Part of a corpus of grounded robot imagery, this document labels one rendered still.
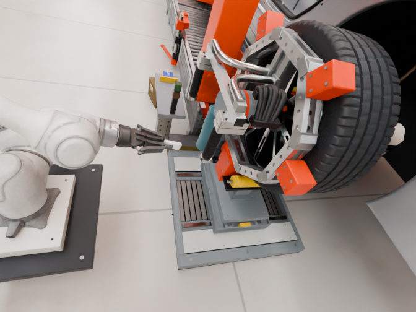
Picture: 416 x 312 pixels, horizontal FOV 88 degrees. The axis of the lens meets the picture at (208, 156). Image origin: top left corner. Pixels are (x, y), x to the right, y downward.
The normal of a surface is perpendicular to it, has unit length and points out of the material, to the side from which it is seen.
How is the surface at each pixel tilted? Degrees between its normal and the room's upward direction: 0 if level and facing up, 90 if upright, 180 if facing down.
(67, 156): 64
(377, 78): 30
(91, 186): 0
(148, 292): 0
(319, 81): 90
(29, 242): 3
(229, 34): 90
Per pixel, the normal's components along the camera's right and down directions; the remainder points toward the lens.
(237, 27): 0.18, 0.79
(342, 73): 0.33, -0.05
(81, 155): 0.59, 0.40
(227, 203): 0.28, -0.61
